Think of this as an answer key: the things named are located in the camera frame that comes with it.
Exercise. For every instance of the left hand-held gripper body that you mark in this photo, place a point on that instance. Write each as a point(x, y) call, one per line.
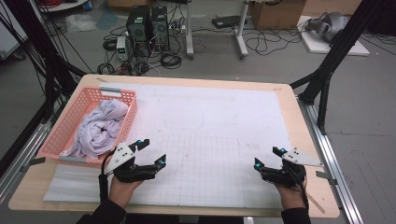
point(123, 158)

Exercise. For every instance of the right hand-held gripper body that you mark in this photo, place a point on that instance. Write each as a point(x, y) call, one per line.
point(289, 175)

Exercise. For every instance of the lilac cat-print towel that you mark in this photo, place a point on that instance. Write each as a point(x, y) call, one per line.
point(99, 130)

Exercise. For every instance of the pink plastic basket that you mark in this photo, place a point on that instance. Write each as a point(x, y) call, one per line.
point(65, 124)

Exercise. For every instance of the person's right hand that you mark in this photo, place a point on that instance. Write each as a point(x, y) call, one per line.
point(291, 197)

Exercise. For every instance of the person's left hand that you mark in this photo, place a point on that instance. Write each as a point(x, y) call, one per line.
point(120, 191)

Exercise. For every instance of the grey metal clamp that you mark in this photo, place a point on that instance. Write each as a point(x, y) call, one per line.
point(35, 161)
point(325, 176)

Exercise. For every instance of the thin wooden strip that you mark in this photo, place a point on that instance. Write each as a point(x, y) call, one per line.
point(316, 202)

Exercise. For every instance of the white foam mat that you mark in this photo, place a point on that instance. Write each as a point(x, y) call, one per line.
point(202, 124)

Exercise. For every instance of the grey bench power supply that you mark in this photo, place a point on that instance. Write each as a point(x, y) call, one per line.
point(122, 48)

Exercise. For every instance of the white floor board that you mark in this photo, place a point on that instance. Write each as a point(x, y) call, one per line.
point(317, 46)

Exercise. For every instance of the black computer tower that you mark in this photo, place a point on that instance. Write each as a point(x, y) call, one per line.
point(138, 29)
point(160, 28)

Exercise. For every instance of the white power strip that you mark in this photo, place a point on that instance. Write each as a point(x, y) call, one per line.
point(177, 28)

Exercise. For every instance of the white desk leg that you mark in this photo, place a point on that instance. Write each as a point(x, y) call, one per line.
point(189, 31)
point(241, 34)

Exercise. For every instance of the clear plastic bag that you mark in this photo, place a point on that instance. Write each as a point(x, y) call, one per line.
point(79, 23)

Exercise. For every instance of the brown cardboard box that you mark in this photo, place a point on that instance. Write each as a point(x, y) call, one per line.
point(277, 15)
point(330, 6)

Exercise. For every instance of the grey rounded device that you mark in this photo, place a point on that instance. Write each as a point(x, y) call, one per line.
point(331, 25)

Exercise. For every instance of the flat black device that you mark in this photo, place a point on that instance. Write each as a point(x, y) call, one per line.
point(227, 21)

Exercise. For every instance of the round white table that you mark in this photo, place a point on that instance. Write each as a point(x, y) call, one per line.
point(62, 6)

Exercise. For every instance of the white cabinet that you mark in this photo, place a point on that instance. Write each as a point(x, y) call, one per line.
point(9, 34)

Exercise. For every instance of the aluminium frame rail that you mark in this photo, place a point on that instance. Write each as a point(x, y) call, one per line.
point(21, 161)
point(330, 161)

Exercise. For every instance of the black frame stand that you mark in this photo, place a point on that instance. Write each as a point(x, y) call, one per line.
point(330, 56)
point(57, 71)

